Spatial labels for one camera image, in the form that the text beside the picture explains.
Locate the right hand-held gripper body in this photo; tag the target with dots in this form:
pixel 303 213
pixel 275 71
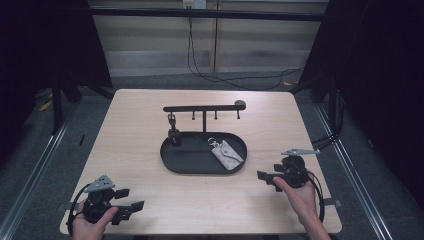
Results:
pixel 295 170

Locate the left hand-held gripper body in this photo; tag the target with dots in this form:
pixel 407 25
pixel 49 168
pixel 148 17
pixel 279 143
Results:
pixel 98 200

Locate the grey key pouch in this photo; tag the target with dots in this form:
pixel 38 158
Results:
pixel 228 155

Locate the black key rack with tray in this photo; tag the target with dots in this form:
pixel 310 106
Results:
pixel 193 160

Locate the person's right hand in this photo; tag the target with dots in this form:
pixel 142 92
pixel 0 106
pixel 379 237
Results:
pixel 303 200

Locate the person's left hand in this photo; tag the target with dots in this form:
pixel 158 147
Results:
pixel 90 230

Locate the black metal stand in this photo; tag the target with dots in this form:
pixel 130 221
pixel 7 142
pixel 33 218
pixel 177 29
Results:
pixel 57 110

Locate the black curtain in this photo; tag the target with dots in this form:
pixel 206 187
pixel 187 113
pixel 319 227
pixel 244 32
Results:
pixel 43 43
pixel 380 83

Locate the metal floor rail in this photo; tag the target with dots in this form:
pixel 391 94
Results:
pixel 33 180
pixel 356 180

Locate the black horizontal frame bar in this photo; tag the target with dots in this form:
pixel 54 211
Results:
pixel 206 14

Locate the white wall outlet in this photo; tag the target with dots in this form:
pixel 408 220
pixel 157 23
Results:
pixel 194 4

